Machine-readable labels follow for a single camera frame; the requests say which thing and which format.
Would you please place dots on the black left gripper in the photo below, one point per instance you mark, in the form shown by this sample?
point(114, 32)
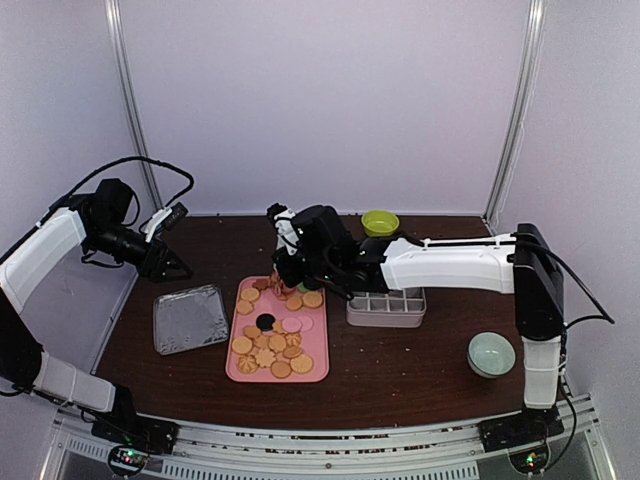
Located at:
point(153, 264)

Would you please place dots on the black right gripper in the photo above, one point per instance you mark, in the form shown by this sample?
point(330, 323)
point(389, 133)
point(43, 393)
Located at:
point(290, 276)

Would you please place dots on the clear plastic box lid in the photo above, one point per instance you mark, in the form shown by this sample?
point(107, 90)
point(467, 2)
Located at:
point(189, 319)

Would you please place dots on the lilac divided storage box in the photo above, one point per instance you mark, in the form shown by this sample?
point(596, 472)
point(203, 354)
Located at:
point(396, 309)

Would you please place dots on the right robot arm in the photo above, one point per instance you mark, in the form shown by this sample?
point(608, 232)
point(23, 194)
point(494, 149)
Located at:
point(314, 248)

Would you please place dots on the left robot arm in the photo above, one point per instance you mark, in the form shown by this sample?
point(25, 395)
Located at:
point(48, 305)

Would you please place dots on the pink sandwich cookie upper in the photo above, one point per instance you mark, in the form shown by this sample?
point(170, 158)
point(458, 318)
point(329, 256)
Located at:
point(306, 322)

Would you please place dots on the pink sandwich cookie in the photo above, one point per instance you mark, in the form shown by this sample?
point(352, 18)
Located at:
point(306, 322)
point(291, 325)

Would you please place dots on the pink sandwich cookie lower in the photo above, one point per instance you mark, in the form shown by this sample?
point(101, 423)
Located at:
point(291, 325)

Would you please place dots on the black sandwich cookie middle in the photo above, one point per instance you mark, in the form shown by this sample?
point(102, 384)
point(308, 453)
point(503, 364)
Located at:
point(265, 322)

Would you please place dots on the pink plastic tray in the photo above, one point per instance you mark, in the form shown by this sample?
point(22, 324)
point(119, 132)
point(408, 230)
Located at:
point(254, 297)

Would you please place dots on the round dotted biscuit right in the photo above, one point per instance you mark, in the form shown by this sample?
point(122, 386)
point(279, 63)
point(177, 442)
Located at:
point(302, 364)

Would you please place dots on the green plastic bowl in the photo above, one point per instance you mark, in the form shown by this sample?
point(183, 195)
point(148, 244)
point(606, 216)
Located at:
point(380, 223)

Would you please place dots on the plain round biscuit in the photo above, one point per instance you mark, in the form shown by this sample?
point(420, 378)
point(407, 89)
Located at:
point(281, 369)

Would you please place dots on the swirl butter cookie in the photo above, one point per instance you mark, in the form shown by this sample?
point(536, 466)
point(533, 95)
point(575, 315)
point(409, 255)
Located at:
point(247, 364)

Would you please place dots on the pale celadon ceramic bowl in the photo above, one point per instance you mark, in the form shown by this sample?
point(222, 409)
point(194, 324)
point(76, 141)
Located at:
point(490, 355)

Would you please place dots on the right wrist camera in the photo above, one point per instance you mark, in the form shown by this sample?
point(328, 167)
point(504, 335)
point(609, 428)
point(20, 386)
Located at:
point(281, 218)

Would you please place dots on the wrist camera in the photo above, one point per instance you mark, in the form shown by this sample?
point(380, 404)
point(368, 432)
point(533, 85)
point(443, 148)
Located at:
point(281, 218)
point(164, 219)

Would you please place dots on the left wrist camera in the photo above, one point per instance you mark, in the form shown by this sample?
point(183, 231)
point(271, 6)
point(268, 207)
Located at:
point(164, 219)

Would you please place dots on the left aluminium corner post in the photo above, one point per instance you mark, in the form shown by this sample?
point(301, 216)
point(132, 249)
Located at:
point(118, 41)

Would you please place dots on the aluminium corner post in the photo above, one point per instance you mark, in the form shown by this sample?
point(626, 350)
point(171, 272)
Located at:
point(118, 41)
point(523, 95)

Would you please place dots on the right aluminium corner post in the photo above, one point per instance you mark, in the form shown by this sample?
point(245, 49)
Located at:
point(523, 95)

